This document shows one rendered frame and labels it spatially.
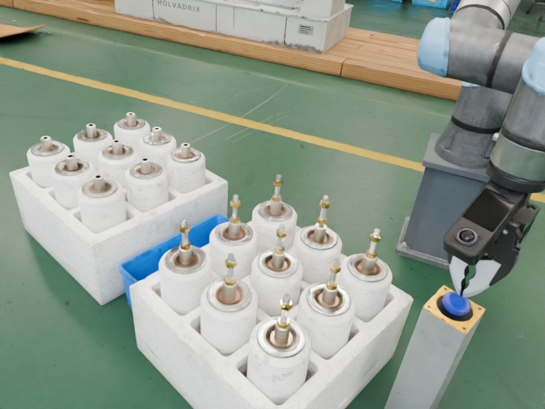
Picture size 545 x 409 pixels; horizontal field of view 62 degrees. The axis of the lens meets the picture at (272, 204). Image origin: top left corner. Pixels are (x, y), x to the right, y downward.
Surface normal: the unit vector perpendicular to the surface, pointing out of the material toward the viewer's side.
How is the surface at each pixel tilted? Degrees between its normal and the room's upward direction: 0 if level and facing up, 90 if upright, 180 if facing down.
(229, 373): 0
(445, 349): 90
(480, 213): 29
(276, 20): 90
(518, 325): 0
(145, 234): 90
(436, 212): 90
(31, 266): 0
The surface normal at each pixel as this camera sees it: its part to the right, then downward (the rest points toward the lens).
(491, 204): -0.28, -0.56
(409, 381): -0.69, 0.36
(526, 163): -0.43, 0.48
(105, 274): 0.74, 0.43
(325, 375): 0.08, -0.83
